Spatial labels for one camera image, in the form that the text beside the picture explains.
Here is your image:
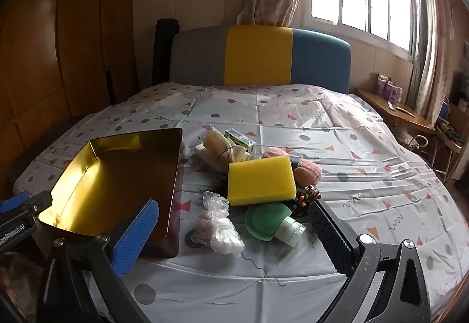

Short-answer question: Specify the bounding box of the green silicone travel bottle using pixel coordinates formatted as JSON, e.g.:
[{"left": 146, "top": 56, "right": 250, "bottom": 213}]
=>
[{"left": 244, "top": 202, "right": 306, "bottom": 248}]

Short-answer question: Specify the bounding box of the clear plastic bag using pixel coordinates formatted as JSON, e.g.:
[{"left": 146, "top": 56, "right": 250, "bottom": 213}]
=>
[{"left": 191, "top": 191, "right": 246, "bottom": 258}]

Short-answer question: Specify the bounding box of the yellow sponge block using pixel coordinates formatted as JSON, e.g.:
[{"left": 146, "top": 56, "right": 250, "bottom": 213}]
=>
[{"left": 227, "top": 156, "right": 297, "bottom": 206}]

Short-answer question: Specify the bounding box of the black beaded hair wig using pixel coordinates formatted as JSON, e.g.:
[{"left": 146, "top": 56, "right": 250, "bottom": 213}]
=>
[{"left": 290, "top": 189, "right": 314, "bottom": 217}]

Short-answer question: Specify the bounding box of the brown scrunchie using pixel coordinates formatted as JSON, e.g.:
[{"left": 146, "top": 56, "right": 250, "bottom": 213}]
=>
[{"left": 305, "top": 185, "right": 321, "bottom": 202}]

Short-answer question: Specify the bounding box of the gold maroon tray box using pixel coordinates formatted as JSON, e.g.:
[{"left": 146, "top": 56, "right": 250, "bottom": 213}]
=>
[{"left": 38, "top": 128, "right": 183, "bottom": 258}]

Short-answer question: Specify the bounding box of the pink yarn skein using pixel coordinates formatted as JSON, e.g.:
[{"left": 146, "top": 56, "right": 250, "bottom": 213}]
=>
[{"left": 262, "top": 147, "right": 323, "bottom": 188}]

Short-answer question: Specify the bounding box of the patterned white bed sheet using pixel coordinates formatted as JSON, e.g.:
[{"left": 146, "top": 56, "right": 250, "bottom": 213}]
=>
[{"left": 14, "top": 83, "right": 468, "bottom": 322}]

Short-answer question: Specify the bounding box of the beige rolled cloth bundle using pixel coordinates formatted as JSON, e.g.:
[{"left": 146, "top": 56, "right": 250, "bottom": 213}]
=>
[{"left": 203, "top": 127, "right": 251, "bottom": 165}]

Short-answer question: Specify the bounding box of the wooden side table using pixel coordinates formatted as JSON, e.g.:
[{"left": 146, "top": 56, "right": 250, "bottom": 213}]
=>
[{"left": 355, "top": 89, "right": 436, "bottom": 134}]

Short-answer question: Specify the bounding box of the small green white carton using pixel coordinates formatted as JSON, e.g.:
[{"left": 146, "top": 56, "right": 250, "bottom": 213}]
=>
[{"left": 224, "top": 128, "right": 256, "bottom": 154}]

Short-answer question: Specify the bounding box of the purple box on table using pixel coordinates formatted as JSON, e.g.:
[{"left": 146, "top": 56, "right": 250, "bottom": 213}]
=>
[{"left": 382, "top": 82, "right": 402, "bottom": 104}]

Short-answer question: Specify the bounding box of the grey yellow blue headboard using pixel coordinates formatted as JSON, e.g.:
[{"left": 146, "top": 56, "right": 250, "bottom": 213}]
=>
[{"left": 169, "top": 25, "right": 351, "bottom": 93}]

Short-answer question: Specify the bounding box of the floral window curtain right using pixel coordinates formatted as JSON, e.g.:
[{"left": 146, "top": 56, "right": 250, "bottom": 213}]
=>
[{"left": 407, "top": 0, "right": 452, "bottom": 124}]

